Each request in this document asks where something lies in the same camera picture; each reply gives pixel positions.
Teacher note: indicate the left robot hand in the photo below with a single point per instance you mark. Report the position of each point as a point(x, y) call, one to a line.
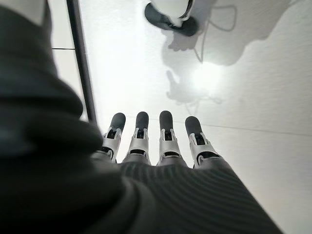
point(122, 195)

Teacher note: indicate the black table edge strip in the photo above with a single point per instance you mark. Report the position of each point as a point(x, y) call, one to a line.
point(83, 61)

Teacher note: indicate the black left robot foot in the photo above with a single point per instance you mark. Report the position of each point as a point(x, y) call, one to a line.
point(185, 28)

